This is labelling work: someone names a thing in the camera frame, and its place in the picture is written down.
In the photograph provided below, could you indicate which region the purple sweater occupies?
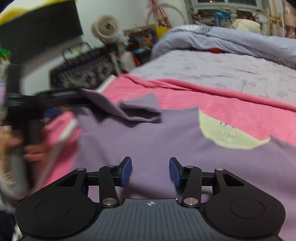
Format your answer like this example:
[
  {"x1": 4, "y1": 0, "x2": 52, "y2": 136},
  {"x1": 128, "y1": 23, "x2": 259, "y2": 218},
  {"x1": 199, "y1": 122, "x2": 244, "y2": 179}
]
[{"x1": 72, "y1": 90, "x2": 295, "y2": 240}]

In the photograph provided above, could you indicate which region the person's left hand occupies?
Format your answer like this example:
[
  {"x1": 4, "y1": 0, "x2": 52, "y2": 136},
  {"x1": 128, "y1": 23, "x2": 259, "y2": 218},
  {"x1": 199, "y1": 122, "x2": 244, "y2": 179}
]
[{"x1": 1, "y1": 130, "x2": 48, "y2": 199}]

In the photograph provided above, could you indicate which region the patterned cloth covered cabinet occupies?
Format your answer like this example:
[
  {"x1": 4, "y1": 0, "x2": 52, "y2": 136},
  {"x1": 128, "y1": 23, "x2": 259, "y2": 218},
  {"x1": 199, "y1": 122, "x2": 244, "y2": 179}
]
[{"x1": 50, "y1": 47, "x2": 116, "y2": 89}]

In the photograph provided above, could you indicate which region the pink towel blanket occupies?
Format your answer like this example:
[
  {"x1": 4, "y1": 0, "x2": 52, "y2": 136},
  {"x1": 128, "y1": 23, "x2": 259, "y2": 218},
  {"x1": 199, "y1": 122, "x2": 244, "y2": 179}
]
[{"x1": 41, "y1": 75, "x2": 296, "y2": 186}]

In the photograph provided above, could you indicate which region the lavender bed sheet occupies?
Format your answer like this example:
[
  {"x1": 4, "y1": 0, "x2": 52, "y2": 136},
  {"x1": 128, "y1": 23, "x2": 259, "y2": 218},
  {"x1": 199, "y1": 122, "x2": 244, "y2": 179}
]
[{"x1": 130, "y1": 50, "x2": 295, "y2": 104}]

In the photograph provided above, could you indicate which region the cream desk fan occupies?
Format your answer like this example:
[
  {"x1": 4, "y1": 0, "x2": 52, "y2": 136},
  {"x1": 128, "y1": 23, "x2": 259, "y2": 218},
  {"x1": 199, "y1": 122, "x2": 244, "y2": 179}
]
[{"x1": 91, "y1": 15, "x2": 119, "y2": 44}]

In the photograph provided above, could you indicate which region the colourful toy box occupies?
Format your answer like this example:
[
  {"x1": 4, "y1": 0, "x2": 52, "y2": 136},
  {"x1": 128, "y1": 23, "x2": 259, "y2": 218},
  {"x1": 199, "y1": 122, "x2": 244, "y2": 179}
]
[{"x1": 124, "y1": 28, "x2": 157, "y2": 54}]

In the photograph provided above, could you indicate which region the yellow bag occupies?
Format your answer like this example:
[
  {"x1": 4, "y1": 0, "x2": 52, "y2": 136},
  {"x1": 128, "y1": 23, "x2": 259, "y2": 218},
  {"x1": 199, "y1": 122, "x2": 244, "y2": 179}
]
[{"x1": 156, "y1": 26, "x2": 170, "y2": 40}]

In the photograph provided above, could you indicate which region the pink hula hoop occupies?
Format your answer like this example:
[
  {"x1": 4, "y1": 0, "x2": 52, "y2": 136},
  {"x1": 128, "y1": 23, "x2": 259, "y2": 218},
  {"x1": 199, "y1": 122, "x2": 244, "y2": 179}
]
[{"x1": 145, "y1": 2, "x2": 187, "y2": 28}]

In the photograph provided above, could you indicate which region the blue-grey duvet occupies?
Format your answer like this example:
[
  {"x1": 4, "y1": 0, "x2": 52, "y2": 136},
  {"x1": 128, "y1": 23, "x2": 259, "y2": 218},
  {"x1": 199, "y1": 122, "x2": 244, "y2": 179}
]
[{"x1": 151, "y1": 25, "x2": 295, "y2": 69}]

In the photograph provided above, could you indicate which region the blue plush toy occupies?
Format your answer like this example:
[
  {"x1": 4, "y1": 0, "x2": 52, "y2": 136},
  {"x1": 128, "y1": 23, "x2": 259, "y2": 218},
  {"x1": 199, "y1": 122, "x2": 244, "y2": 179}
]
[{"x1": 212, "y1": 10, "x2": 231, "y2": 20}]

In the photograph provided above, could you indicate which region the cream pillow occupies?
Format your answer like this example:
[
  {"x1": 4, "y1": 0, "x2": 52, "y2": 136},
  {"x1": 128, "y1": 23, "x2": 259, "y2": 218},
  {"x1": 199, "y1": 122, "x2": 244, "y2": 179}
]
[{"x1": 231, "y1": 19, "x2": 263, "y2": 35}]

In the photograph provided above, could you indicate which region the wooden easel stand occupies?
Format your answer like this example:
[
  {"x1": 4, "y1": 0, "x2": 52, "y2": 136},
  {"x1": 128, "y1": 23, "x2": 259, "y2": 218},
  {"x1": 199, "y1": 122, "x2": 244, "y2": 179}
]
[{"x1": 266, "y1": 0, "x2": 285, "y2": 37}]

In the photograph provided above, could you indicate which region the window with bars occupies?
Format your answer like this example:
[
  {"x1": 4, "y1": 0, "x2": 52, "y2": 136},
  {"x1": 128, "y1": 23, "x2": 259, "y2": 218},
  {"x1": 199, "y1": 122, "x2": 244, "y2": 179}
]
[{"x1": 191, "y1": 0, "x2": 263, "y2": 11}]

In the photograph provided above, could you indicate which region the pink right curtain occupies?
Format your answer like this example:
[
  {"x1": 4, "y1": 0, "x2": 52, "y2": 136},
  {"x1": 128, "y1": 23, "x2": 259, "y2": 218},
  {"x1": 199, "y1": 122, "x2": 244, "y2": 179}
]
[{"x1": 282, "y1": 0, "x2": 295, "y2": 39}]

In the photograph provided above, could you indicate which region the black wall television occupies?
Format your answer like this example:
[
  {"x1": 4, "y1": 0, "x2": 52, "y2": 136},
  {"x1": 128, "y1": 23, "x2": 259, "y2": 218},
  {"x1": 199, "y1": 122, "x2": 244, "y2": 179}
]
[{"x1": 1, "y1": 1, "x2": 83, "y2": 64}]

